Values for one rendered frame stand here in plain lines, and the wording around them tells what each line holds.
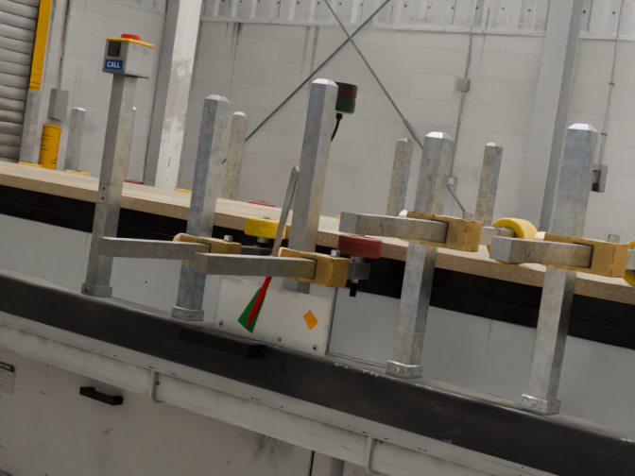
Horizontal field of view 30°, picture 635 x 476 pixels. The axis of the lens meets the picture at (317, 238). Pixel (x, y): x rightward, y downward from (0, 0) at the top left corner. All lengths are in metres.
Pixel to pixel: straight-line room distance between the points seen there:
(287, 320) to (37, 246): 0.99
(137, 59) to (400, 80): 8.38
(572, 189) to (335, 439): 0.61
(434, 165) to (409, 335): 0.28
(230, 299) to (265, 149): 9.43
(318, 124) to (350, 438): 0.54
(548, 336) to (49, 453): 1.49
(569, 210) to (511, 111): 8.29
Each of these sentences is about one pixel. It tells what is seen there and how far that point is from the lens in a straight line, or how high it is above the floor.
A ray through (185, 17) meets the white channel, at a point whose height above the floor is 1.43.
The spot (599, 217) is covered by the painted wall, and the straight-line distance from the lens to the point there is 9.64.
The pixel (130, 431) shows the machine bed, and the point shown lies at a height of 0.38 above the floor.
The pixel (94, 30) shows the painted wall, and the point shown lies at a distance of 11.86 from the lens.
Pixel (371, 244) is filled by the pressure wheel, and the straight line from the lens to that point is 2.13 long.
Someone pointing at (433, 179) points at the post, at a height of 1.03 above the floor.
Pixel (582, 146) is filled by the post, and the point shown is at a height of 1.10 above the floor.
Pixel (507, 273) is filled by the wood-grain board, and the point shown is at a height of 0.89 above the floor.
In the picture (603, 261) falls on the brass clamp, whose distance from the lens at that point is 1.77.
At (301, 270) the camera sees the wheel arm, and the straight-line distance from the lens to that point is 2.02.
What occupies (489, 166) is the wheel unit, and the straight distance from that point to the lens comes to 3.13.
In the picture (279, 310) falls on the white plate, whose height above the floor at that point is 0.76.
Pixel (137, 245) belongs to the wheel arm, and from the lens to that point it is 2.07.
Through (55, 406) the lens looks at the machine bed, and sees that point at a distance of 2.92.
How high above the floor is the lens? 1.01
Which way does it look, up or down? 3 degrees down
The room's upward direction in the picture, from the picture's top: 8 degrees clockwise
